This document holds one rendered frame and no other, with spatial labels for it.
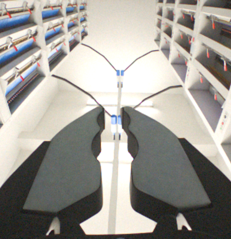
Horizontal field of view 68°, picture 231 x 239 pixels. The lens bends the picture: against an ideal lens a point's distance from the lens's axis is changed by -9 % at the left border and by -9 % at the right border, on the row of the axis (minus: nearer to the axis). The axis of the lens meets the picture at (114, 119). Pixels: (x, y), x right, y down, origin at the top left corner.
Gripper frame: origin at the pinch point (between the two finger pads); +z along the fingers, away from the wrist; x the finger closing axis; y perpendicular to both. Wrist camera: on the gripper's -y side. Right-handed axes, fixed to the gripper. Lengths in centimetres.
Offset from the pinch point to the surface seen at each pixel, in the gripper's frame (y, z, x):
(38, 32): 7, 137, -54
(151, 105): 155, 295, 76
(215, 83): 31, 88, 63
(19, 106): 46, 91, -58
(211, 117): 56, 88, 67
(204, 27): 2, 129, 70
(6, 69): 21, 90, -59
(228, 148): 57, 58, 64
